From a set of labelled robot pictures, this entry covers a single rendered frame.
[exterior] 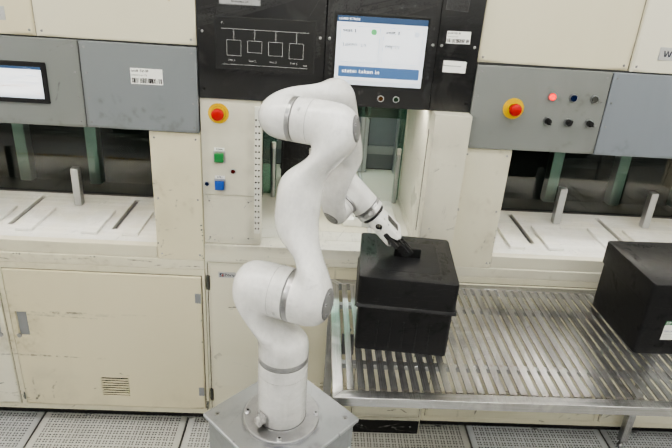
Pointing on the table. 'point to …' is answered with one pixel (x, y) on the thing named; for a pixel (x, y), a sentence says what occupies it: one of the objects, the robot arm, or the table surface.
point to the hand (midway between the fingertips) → (405, 249)
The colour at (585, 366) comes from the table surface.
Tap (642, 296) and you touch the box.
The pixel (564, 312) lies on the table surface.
